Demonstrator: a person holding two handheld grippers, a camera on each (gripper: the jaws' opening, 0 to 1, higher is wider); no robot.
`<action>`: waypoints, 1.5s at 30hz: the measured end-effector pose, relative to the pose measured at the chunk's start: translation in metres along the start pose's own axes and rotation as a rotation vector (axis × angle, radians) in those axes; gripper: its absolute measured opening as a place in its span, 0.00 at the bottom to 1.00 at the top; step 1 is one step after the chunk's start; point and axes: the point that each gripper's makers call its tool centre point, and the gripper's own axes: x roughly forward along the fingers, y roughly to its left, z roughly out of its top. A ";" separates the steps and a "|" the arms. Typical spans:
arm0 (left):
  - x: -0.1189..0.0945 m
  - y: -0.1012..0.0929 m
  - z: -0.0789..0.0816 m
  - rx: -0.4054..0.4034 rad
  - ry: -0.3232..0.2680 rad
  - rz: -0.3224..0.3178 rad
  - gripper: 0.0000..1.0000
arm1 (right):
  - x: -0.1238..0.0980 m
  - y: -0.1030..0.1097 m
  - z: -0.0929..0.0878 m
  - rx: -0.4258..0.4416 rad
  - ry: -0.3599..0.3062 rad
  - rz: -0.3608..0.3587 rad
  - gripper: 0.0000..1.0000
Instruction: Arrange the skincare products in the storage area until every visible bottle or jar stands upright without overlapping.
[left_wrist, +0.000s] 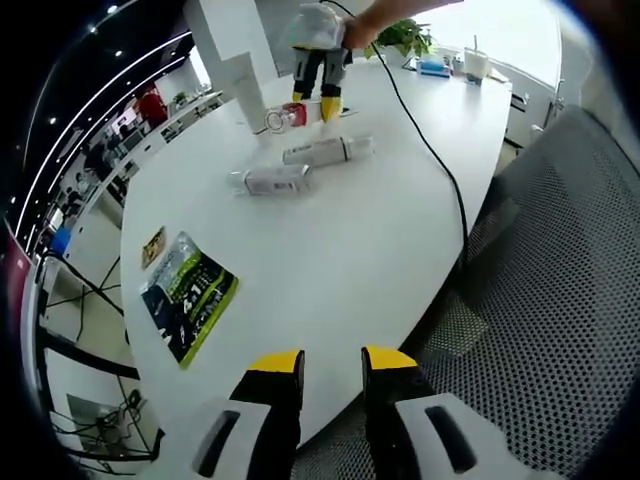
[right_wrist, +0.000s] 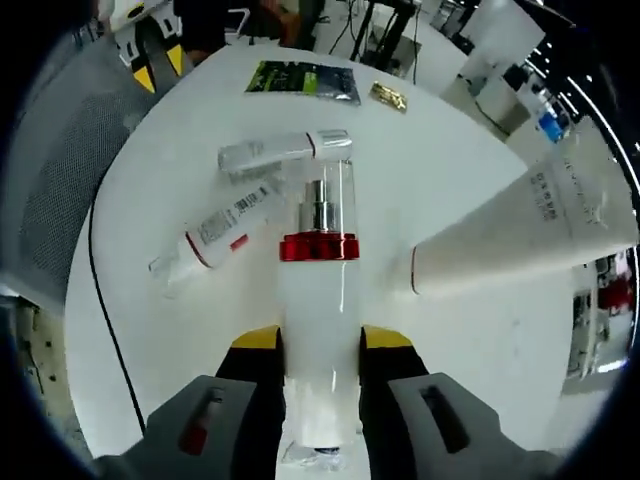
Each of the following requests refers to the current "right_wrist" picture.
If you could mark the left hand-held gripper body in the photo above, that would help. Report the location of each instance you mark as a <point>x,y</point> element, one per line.
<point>145,10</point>

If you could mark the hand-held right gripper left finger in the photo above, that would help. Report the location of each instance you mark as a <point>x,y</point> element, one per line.
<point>250,395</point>

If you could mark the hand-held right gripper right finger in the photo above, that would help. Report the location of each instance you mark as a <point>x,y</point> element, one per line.
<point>385,400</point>

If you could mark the red collar pump skincare bottle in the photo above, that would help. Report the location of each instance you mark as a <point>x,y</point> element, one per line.
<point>317,310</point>

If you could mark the green skincare mask packet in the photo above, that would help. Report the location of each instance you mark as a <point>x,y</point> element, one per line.
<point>300,80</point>

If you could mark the white skincare bottle clear cap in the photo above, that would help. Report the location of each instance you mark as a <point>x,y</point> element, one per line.
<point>220,230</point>

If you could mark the gold skincare sachet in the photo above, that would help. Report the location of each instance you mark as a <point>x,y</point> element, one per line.
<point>387,96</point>

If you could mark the white skincare tube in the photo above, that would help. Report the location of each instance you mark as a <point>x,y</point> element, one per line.
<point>525,230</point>

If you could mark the blue storage bin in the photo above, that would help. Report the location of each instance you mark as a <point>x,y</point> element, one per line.
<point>552,122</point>

